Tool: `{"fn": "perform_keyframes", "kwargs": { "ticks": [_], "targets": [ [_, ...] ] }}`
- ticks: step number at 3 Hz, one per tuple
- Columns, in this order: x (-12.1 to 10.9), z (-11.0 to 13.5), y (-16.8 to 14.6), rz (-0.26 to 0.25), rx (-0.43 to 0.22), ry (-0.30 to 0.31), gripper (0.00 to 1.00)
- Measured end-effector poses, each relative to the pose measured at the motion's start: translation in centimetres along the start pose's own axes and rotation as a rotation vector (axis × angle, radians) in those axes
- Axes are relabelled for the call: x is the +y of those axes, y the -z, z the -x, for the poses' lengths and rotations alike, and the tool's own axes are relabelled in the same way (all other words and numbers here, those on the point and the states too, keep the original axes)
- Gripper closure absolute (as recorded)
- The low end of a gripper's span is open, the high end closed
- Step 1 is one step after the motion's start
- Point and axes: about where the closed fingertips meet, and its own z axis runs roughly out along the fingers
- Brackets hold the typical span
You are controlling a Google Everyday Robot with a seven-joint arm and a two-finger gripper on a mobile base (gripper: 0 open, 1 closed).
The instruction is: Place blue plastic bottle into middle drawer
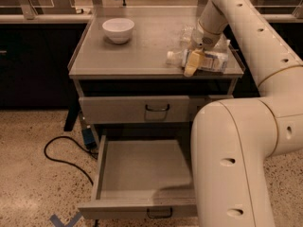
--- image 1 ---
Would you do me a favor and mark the closed upper grey drawer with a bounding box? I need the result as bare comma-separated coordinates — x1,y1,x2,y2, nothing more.
79,95,231,124

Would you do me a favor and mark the grey drawer cabinet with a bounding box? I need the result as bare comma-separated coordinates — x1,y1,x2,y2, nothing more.
69,7,244,141

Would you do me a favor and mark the black power cable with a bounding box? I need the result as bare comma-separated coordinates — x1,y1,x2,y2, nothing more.
43,135,99,186

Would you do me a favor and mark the open middle grey drawer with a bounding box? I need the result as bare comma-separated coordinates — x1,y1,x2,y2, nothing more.
79,135,197,219

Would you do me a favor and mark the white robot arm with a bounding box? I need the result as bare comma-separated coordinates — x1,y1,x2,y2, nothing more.
190,0,303,227

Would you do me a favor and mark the white ceramic bowl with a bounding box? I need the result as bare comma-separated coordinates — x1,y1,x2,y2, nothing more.
102,18,134,44

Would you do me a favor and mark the blue power adapter box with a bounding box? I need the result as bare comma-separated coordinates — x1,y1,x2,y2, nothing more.
81,128,97,149

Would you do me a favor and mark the clear red label bottle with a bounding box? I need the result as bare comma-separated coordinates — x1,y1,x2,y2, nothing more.
180,26,230,53

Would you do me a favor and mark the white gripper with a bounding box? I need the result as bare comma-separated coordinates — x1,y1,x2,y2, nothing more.
184,28,222,77

